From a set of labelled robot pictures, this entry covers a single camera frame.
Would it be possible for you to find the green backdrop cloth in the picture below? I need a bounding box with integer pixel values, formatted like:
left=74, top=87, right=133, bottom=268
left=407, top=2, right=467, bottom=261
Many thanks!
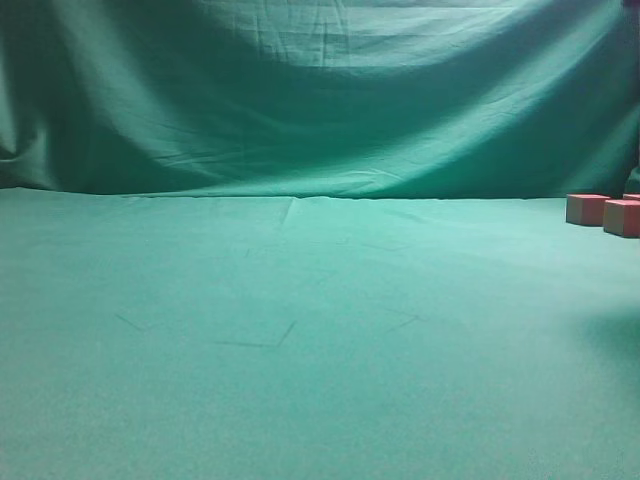
left=1, top=1, right=639, bottom=199

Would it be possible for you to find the pink cube far right back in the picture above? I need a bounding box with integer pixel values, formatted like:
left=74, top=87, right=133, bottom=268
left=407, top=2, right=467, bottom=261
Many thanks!
left=565, top=194, right=610, bottom=227

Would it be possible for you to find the green table cloth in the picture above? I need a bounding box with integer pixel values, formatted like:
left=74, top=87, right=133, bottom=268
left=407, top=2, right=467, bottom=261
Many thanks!
left=1, top=189, right=639, bottom=479

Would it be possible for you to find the pink cube far right front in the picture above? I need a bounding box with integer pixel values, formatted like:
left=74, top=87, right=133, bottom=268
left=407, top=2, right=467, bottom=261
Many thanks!
left=603, top=200, right=640, bottom=238

